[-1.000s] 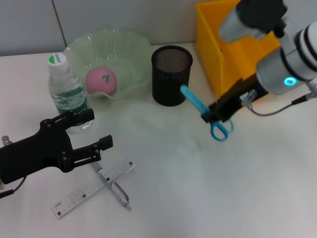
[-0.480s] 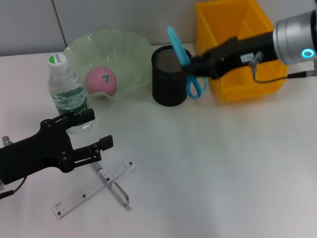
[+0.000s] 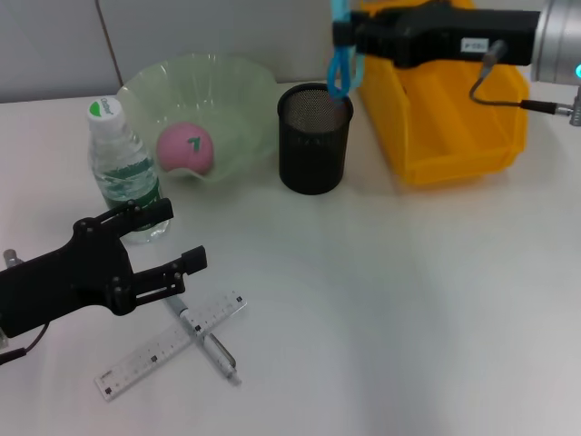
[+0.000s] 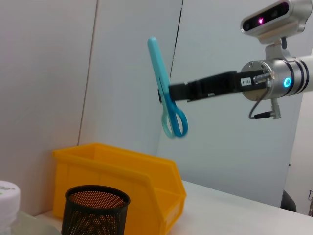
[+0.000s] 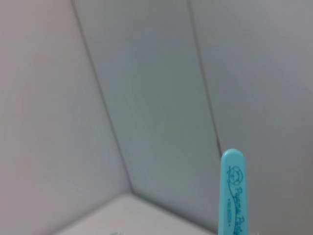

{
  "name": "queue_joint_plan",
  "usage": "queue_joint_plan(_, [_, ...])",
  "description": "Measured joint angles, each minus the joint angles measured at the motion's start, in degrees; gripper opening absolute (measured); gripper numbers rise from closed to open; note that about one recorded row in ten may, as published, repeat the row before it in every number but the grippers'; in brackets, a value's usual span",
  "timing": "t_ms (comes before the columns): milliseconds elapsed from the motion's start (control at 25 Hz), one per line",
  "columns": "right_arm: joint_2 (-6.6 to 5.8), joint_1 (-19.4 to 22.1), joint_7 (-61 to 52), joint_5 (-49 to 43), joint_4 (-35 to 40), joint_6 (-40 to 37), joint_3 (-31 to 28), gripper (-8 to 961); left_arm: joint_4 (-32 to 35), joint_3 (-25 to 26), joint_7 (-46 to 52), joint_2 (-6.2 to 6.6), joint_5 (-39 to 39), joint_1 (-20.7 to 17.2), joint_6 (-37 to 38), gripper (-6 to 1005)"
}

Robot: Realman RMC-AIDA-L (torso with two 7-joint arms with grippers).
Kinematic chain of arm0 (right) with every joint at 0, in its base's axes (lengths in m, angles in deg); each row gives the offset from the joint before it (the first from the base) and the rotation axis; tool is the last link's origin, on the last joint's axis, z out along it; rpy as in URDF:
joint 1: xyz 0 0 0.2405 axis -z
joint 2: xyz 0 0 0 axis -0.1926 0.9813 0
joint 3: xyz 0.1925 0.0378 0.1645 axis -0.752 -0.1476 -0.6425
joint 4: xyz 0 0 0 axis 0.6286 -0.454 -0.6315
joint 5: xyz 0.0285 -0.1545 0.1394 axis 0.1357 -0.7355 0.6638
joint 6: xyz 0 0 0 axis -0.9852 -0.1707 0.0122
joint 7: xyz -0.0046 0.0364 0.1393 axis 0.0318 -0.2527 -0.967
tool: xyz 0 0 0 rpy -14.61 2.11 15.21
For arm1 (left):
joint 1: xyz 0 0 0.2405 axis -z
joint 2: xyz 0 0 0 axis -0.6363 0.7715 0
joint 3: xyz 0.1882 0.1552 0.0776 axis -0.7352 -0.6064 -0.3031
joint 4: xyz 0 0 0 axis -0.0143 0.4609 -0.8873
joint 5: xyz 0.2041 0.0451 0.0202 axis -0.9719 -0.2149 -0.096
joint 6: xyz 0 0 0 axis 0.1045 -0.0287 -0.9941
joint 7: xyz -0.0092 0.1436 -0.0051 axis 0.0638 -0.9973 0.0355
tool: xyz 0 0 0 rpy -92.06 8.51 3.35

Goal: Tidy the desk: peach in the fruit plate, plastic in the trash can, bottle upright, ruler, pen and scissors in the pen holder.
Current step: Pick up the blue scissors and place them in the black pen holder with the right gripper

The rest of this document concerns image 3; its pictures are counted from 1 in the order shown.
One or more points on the clear green-label water bottle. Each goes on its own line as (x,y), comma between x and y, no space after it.
(122,168)

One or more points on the pink toy peach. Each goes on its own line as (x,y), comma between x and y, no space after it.
(181,150)

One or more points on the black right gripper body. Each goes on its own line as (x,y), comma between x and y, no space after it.
(436,32)

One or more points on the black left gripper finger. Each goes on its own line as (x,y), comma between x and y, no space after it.
(194,260)
(150,211)

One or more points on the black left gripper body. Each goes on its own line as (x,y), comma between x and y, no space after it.
(59,286)

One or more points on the clear plastic ruler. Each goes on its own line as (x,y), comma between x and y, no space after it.
(150,359)

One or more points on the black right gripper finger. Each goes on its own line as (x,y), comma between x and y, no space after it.
(377,16)
(377,41)

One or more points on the silver pen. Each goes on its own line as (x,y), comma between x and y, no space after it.
(218,354)

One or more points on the blue scissors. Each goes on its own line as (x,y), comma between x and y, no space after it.
(338,11)

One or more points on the yellow plastic bin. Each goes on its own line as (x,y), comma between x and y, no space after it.
(454,122)

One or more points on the green wavy glass fruit plate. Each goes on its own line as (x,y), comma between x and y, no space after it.
(218,91)

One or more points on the black mesh pen holder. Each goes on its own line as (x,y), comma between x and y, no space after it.
(313,154)

